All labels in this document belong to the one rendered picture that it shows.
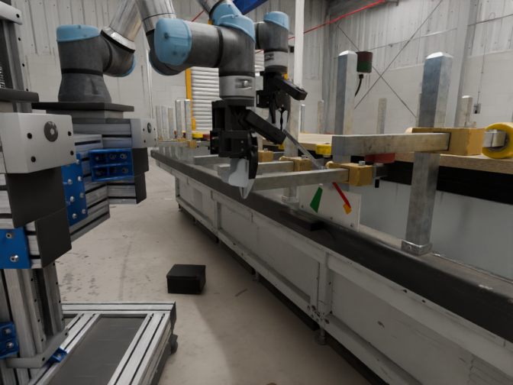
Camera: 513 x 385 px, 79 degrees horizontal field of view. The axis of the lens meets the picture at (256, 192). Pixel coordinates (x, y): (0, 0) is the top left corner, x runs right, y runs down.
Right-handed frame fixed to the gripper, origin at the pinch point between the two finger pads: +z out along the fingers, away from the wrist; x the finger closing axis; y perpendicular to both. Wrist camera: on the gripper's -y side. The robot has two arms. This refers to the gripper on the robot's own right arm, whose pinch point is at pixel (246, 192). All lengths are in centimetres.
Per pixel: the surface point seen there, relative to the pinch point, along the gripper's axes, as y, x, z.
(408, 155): -48.6, 4.5, -6.5
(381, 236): -32.2, 11.2, 12.6
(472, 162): -49, 22, -6
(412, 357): -55, 9, 59
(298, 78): -127, -159, -52
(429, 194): -31.3, 22.8, -0.7
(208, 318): -14, -75, 83
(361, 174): -30.2, 5.1, -2.5
